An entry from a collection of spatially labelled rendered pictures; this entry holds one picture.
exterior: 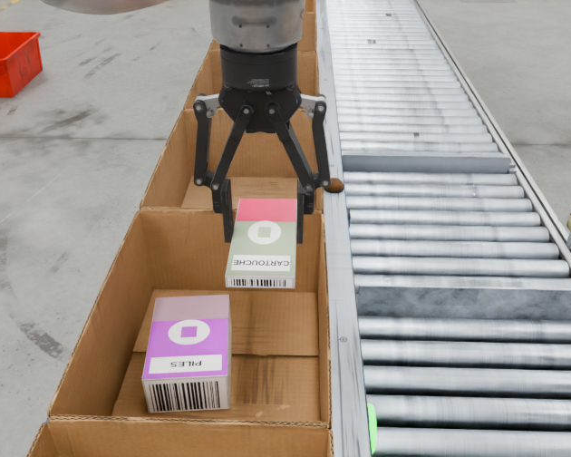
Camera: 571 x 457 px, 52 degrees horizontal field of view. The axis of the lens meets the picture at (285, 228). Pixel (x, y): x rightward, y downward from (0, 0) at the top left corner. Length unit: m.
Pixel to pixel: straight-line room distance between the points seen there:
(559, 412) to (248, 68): 0.78
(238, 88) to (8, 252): 2.34
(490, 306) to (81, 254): 1.91
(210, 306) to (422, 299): 0.47
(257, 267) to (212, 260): 0.34
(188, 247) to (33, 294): 1.64
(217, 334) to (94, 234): 2.02
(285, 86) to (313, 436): 0.35
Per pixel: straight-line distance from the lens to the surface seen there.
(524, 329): 1.22
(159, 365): 0.80
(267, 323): 0.94
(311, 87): 1.65
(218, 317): 0.86
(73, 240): 2.80
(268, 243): 0.67
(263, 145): 1.28
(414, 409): 1.03
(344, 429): 0.81
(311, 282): 0.98
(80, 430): 0.66
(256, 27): 0.54
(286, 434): 0.62
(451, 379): 1.09
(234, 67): 0.57
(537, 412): 1.09
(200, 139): 0.62
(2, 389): 2.22
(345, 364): 0.88
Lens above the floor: 1.54
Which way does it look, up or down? 35 degrees down
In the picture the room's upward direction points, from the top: straight up
